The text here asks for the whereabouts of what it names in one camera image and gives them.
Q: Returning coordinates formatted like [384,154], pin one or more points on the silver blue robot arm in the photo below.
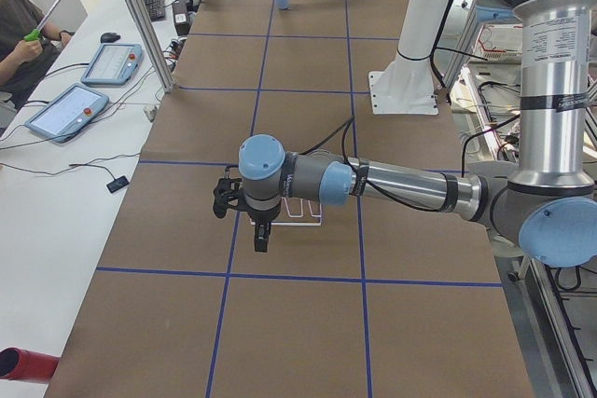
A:
[543,202]

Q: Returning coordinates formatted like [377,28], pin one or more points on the blue teach pendant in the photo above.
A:
[113,64]
[64,117]

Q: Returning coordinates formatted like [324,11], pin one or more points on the near blue teach pendant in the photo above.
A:
[64,117]

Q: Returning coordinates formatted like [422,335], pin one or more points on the green handled stick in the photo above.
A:
[36,32]

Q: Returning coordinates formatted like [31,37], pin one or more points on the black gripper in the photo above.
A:
[259,217]

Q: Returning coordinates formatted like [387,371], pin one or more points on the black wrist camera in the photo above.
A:
[228,195]

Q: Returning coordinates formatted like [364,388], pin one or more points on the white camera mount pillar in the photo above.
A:
[406,86]

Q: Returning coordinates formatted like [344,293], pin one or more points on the white wire cup holder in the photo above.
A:
[299,212]

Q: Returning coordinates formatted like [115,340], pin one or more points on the small black sensor puck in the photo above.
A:
[117,184]

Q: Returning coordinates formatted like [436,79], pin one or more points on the black computer mouse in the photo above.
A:
[109,37]

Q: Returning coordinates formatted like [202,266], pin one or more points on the seated person dark shirt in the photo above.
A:
[24,63]

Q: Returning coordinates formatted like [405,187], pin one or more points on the far blue teach pendant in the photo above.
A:
[113,64]

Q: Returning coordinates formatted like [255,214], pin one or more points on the red cylinder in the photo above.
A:
[28,366]

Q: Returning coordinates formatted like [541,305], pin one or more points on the aluminium frame post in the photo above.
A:
[144,25]

